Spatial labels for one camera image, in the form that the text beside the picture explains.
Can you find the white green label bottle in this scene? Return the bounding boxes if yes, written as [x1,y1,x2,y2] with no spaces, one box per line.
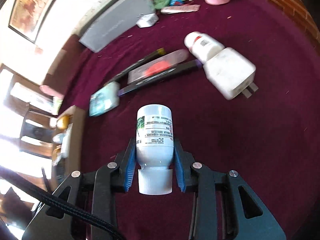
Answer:
[136,104,174,196]

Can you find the yellow round jar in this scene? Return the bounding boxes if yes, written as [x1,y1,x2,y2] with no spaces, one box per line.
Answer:
[56,115,70,130]

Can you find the white wall charger plug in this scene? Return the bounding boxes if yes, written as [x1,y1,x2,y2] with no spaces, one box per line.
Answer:
[203,47,256,100]

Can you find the clear case red contents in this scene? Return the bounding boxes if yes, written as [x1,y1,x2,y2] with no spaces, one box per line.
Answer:
[127,49,189,84]

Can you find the white red label pill bottle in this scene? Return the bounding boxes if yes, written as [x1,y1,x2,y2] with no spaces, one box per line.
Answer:
[184,31,225,64]

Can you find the brown cardboard tray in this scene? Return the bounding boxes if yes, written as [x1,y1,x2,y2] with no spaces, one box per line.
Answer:
[51,106,86,188]

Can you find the teal card box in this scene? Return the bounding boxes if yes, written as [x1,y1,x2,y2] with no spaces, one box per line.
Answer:
[89,81,120,116]

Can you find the maroon bed blanket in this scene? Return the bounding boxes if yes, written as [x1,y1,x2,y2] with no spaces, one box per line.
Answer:
[61,0,319,239]

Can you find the black marker purple cap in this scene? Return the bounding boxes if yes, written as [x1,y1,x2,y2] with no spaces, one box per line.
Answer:
[118,60,203,96]

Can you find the black marker orange cap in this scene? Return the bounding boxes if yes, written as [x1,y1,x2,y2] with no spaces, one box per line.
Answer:
[104,48,166,85]

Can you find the small white multiport charger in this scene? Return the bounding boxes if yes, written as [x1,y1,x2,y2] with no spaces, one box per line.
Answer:
[136,14,159,28]

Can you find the grey long box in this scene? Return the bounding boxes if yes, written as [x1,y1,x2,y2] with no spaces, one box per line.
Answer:
[79,0,155,53]

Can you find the pink toothpaste tube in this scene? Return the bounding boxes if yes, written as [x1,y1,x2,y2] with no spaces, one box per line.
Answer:
[160,4,200,15]

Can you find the black braided cable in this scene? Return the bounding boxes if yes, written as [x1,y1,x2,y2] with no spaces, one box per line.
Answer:
[0,166,126,240]

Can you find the framed wall painting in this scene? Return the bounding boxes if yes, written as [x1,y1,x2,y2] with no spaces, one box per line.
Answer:
[8,0,55,43]

